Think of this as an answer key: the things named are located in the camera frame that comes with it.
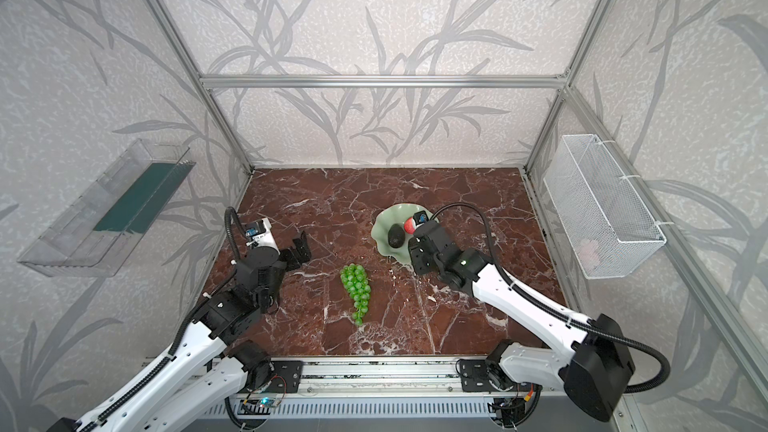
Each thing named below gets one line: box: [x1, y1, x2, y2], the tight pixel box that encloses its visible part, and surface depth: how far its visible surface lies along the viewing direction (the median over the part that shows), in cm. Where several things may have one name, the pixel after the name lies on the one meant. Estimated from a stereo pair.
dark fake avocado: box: [388, 223, 405, 249], surface depth 98 cm
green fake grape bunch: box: [340, 263, 372, 326], surface depth 86 cm
